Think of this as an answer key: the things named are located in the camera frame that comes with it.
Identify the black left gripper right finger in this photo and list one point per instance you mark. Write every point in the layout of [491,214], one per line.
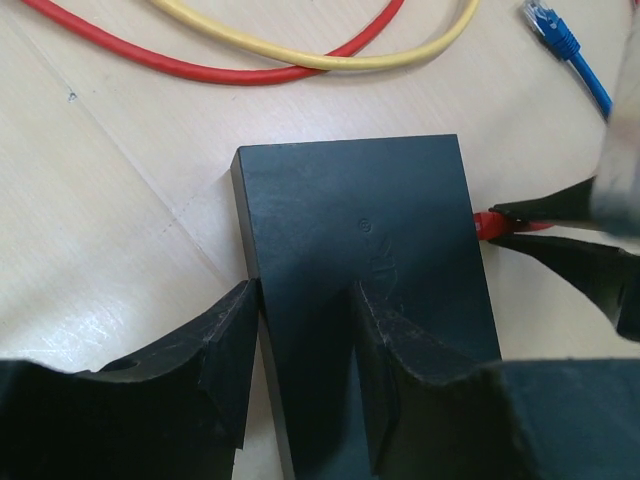
[433,413]

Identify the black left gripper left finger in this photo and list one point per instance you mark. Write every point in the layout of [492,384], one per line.
[175,409]

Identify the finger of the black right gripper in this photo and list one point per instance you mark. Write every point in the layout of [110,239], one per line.
[567,207]
[608,276]

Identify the long black network switch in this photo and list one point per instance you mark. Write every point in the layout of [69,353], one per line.
[316,218]

